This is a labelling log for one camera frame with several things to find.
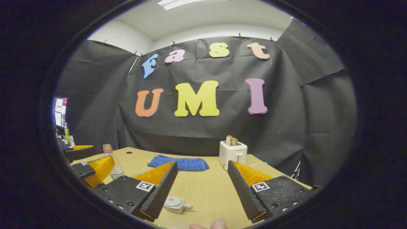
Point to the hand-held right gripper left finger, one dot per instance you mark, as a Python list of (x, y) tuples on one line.
[(162, 190)]

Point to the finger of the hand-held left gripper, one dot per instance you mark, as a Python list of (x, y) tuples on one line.
[(82, 169), (79, 153)]

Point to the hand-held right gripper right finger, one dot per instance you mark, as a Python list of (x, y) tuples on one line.
[(243, 194)]

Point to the white teacup lid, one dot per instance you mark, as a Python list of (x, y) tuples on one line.
[(173, 201)]

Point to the white ceramic teacup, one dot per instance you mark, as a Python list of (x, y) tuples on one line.
[(175, 210)]

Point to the clear plastic water bottle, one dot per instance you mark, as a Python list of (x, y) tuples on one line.
[(116, 170)]

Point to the green bottle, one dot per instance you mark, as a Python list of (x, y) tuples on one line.
[(67, 133)]

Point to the blue towel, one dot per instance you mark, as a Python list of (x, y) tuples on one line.
[(181, 163)]

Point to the white toaster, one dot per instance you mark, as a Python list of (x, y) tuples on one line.
[(232, 154)]

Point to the computer monitor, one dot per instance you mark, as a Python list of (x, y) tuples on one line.
[(60, 111)]

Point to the toast slice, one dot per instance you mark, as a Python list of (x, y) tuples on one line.
[(229, 140)]

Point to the black backdrop cloth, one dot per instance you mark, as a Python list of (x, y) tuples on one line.
[(222, 133)]

